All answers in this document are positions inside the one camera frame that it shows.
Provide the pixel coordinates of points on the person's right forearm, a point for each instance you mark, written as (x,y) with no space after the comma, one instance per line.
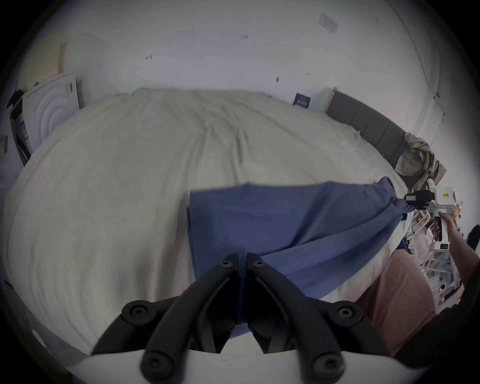
(467,262)

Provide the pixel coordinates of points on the white washing machine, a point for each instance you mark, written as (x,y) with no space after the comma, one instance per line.
(50,110)

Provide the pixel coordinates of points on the dark blue shirt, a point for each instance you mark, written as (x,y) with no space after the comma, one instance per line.
(281,221)

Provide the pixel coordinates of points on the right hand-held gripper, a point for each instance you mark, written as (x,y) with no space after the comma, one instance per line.
(442,195)

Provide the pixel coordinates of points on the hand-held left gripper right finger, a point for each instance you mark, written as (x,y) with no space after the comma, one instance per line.
(300,322)

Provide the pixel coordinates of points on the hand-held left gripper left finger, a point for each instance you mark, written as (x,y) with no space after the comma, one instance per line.
(176,326)

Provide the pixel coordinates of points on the plaid pillow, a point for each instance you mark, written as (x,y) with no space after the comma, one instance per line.
(420,157)

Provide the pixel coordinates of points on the small blue box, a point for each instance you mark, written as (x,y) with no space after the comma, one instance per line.
(302,100)

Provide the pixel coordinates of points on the person's right hand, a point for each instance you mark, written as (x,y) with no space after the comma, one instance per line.
(450,227)

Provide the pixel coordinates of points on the person's body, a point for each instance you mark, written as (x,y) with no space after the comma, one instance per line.
(446,330)

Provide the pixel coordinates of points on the person's legs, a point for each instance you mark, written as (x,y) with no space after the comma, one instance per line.
(401,300)

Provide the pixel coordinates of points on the dark grey padded headboard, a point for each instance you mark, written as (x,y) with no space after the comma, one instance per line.
(371,125)

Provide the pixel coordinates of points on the white shelf rack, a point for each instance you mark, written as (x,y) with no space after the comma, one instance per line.
(437,262)

